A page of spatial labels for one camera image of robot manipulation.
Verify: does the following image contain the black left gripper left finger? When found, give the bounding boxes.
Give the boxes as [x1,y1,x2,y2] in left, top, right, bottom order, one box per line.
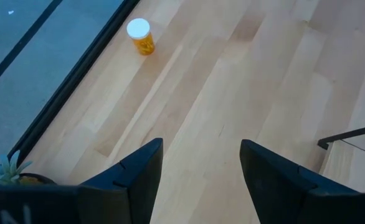
[78,138,164,224]

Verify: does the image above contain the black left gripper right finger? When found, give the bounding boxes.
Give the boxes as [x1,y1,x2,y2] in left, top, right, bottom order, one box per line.
[239,139,361,224]

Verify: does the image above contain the orange pill bottle white cap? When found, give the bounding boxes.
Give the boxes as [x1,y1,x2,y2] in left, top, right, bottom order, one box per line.
[126,17,156,56]

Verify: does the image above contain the small potted green plant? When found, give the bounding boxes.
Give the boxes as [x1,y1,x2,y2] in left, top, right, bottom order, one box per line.
[0,150,57,187]

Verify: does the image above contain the black shelf divider frame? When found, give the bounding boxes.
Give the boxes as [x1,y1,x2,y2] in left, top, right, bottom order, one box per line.
[317,123,365,151]

